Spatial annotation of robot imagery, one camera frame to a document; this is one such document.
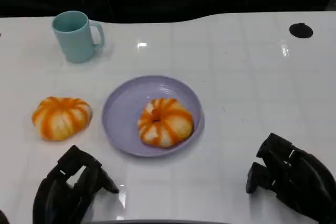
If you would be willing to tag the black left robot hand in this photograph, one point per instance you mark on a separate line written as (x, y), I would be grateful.
(65, 195)

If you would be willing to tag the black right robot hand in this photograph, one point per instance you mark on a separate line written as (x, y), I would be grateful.
(296, 176)

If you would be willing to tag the orange and white bread roll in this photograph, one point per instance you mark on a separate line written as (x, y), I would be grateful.
(165, 124)
(61, 117)

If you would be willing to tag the lilac plate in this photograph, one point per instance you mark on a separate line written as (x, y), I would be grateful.
(123, 119)

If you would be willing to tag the black round table grommet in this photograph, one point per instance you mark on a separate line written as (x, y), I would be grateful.
(301, 30)

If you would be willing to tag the pale green mug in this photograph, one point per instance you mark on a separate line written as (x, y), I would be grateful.
(74, 37)

